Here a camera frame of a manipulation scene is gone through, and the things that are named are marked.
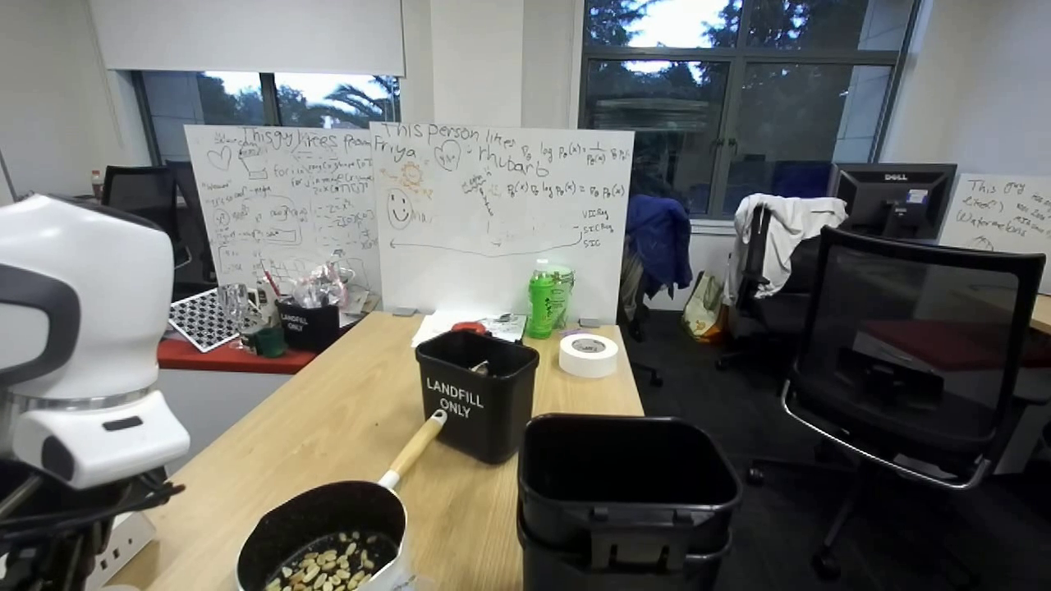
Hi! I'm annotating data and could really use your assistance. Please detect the black organizer with clutter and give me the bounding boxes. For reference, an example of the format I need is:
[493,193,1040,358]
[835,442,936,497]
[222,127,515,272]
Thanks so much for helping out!
[241,262,352,355]

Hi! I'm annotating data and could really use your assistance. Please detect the yellow bag on floor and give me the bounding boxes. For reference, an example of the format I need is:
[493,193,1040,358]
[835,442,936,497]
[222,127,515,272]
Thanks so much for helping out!
[682,272,726,341]

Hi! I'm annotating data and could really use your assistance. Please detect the small black landfill bin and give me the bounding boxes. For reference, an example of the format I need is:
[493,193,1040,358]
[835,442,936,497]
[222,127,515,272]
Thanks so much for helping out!
[413,333,538,462]

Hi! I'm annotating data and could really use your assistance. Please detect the blue jacket on chair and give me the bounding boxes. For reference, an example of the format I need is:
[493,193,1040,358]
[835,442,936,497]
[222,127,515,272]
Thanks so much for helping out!
[626,193,693,297]

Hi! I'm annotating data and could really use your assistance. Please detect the whiteboard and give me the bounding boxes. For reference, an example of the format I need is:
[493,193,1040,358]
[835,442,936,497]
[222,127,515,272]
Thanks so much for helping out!
[185,126,380,292]
[941,174,1051,292]
[373,126,634,321]

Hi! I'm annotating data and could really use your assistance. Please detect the black computer monitor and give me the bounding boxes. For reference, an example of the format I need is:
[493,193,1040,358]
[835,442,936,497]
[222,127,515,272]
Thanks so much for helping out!
[831,163,957,240]

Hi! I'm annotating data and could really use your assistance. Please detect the black chair at left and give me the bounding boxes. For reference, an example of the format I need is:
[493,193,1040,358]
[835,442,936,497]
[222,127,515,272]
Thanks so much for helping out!
[103,168,192,268]

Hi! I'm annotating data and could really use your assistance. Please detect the white tape roll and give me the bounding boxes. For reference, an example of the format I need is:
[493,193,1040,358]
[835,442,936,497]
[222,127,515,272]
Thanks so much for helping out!
[560,333,622,379]

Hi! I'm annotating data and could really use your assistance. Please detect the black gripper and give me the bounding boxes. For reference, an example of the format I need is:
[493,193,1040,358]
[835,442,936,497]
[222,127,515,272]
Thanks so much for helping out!
[0,461,185,591]

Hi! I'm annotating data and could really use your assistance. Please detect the red top white cabinet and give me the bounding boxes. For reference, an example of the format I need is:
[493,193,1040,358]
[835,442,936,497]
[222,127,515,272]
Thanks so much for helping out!
[157,341,311,455]

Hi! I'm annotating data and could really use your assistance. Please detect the marshmallows in pot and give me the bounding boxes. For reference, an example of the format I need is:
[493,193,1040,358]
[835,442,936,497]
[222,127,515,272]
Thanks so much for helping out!
[263,531,396,591]

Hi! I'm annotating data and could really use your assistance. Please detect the far right whiteboard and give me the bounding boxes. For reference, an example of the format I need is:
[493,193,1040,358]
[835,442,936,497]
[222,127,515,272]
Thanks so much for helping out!
[941,174,1051,292]

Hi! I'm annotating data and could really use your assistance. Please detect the black mesh office chair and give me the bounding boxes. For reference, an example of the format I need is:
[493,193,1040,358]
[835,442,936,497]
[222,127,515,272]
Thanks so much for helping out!
[778,228,1045,580]

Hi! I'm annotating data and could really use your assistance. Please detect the white papers on table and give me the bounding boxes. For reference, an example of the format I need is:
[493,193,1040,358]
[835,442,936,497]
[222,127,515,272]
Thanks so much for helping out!
[411,314,527,348]

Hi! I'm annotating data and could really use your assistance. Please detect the left whiteboard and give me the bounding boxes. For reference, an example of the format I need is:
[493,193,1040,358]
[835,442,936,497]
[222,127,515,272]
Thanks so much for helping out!
[185,126,380,292]

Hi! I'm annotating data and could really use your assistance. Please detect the green wipes canister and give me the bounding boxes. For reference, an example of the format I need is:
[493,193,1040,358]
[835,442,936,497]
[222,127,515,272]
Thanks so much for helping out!
[527,260,576,338]

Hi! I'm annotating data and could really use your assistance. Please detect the large black plastic bin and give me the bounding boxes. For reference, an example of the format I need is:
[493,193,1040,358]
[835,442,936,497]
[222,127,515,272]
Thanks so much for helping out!
[515,414,742,591]

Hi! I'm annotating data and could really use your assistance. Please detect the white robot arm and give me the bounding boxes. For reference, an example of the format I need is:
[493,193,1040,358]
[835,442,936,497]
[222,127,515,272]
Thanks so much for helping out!
[0,193,192,591]

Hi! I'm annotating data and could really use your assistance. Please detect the white roller blind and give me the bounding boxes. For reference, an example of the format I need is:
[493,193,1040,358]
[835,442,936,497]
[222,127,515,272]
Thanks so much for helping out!
[89,0,403,75]

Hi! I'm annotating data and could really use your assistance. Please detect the black saucepan wooden handle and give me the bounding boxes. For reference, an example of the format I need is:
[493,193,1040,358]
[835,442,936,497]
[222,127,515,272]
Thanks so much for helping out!
[232,412,446,591]

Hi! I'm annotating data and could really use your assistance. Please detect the white jacket on chair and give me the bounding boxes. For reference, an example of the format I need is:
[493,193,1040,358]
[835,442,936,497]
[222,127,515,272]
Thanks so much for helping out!
[731,193,849,298]

